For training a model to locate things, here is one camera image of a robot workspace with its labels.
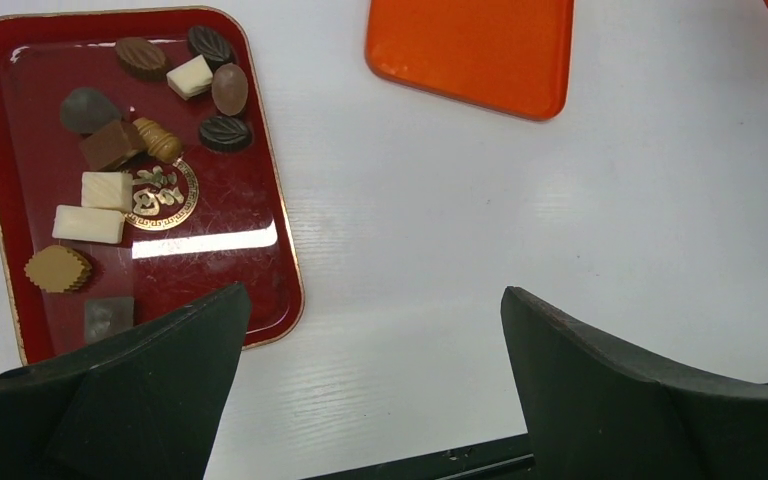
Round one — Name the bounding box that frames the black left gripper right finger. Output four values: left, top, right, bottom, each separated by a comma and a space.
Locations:
500, 287, 768, 479

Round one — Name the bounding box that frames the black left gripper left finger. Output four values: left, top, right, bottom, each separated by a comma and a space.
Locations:
0, 283, 252, 479

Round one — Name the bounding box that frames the dark square chocolate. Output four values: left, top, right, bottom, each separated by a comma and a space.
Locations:
84, 296, 135, 344

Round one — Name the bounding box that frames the gold cup chocolate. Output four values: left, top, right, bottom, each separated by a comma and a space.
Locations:
24, 245, 92, 293

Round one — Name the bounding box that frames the white chocolate block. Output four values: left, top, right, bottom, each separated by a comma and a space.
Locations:
52, 205, 125, 244

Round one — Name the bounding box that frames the white ridged square chocolate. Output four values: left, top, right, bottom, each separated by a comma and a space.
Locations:
81, 172, 133, 213

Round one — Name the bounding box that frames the red chocolate tray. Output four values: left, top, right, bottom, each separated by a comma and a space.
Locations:
0, 6, 304, 364

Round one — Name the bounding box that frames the golden ridged chocolate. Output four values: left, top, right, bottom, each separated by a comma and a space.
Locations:
132, 117, 183, 164

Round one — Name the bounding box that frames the brown cube chocolate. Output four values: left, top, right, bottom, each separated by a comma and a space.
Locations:
79, 120, 147, 171

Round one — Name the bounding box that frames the grey teardrop chocolate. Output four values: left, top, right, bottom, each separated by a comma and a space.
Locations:
59, 87, 122, 135

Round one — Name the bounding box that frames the brown smooth oval chocolate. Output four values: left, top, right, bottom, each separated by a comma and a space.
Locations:
211, 63, 249, 116

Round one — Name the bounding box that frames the brown oval ridged chocolate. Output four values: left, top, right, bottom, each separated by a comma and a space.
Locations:
114, 37, 171, 81

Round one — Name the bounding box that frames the dark ridged leaf chocolate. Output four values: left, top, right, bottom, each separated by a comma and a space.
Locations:
187, 25, 236, 72

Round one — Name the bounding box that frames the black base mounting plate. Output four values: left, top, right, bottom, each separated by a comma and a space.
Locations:
321, 434, 543, 479

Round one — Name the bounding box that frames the orange box lid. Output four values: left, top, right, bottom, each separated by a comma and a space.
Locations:
365, 0, 574, 121

